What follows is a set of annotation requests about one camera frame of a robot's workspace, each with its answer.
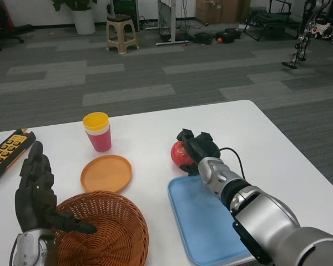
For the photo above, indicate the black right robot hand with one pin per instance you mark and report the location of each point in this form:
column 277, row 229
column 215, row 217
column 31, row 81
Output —
column 204, row 148

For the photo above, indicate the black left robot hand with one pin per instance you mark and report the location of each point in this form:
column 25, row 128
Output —
column 33, row 205

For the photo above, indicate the red apple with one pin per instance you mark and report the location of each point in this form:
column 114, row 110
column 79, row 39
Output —
column 179, row 153

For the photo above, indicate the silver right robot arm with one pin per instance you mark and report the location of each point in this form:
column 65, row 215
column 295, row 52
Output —
column 266, row 210

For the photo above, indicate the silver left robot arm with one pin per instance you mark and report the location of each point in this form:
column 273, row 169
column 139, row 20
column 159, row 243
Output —
column 27, row 246

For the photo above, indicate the yellow black remote controller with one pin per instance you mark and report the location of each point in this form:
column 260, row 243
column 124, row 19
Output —
column 8, row 151

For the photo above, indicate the blue plastic tray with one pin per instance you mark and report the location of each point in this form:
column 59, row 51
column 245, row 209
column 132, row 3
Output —
column 194, row 216

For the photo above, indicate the orange plastic plate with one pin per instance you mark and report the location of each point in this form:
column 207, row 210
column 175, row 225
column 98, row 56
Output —
column 106, row 173

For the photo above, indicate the brown wicker basket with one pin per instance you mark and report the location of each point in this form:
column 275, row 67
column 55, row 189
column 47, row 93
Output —
column 113, row 238

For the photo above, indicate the pink plastic cup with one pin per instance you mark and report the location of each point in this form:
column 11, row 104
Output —
column 100, row 142

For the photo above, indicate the white plastic cup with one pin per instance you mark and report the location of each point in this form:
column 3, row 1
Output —
column 105, row 130

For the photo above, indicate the yellow plastic cup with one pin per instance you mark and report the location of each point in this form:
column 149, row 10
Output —
column 95, row 120

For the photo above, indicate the black equipment bag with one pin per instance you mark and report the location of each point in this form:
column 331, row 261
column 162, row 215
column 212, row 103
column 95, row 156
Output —
column 203, row 38
column 229, row 35

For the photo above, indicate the white standing desk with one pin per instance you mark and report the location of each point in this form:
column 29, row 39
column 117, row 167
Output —
column 170, row 22

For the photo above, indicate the white power strip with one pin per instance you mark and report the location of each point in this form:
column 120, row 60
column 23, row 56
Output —
column 147, row 26

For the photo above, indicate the taped brown cardboard box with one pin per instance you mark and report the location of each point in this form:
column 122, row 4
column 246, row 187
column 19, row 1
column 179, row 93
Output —
column 208, row 12

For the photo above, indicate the large brown cardboard box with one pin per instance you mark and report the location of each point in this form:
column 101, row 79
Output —
column 230, row 11

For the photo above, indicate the black folding chair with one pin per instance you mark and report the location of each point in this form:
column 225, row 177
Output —
column 266, row 20

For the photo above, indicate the silver humanoid robot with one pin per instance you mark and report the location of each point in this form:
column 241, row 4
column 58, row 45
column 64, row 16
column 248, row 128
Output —
column 302, row 44

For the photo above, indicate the beige plastic stool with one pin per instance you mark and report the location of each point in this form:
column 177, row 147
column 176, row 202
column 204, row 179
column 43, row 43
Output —
column 119, row 20

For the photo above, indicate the black computer tower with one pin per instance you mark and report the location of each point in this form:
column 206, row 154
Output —
column 125, row 7

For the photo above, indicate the potted plant white pot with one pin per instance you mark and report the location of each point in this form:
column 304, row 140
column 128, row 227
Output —
column 83, row 22

